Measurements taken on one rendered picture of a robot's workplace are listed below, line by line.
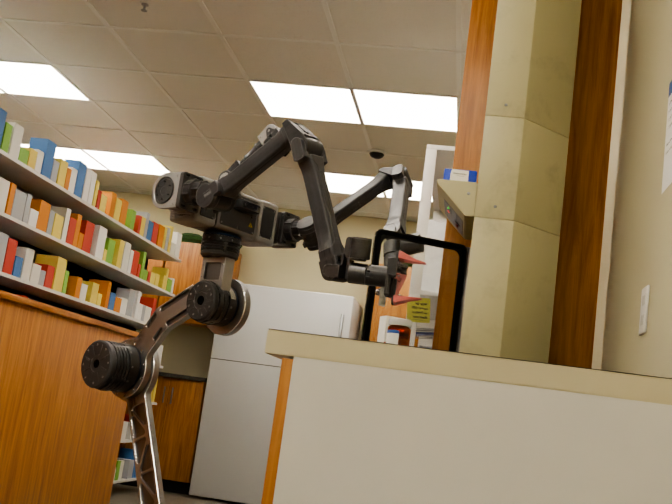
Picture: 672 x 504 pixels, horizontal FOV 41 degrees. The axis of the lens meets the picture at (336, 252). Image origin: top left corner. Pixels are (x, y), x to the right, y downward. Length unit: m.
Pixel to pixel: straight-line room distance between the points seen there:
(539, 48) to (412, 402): 1.53
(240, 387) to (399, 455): 6.17
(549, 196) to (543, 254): 0.17
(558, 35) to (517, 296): 0.80
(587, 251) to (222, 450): 5.13
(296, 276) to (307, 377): 6.84
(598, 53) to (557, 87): 0.40
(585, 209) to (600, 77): 0.45
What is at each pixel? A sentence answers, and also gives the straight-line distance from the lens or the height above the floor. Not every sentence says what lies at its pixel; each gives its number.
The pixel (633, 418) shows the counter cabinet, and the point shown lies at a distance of 1.46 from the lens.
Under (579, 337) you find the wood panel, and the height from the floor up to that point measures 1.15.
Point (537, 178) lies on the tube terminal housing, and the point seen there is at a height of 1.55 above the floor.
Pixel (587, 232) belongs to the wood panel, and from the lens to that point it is 2.94.
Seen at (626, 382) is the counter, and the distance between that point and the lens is 1.46.
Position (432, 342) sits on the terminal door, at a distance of 2.76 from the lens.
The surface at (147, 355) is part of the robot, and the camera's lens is 3.39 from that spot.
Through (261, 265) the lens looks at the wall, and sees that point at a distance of 8.37.
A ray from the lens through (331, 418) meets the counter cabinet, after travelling 1.45.
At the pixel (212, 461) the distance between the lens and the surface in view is 7.63.
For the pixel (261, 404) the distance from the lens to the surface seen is 7.53.
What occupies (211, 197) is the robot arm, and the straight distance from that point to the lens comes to 2.78.
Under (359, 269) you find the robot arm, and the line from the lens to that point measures 2.41.
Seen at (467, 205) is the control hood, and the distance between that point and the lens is 2.55.
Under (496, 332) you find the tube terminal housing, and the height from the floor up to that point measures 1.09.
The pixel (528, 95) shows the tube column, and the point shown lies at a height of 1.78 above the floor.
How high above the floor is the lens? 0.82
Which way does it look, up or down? 10 degrees up
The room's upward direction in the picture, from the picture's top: 8 degrees clockwise
